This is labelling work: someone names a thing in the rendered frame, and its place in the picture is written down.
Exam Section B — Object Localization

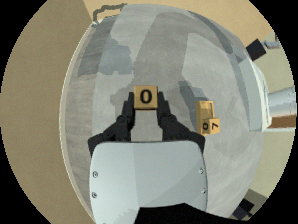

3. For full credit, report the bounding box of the wooden number cube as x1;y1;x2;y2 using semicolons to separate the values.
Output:
134;86;158;111
202;118;220;134

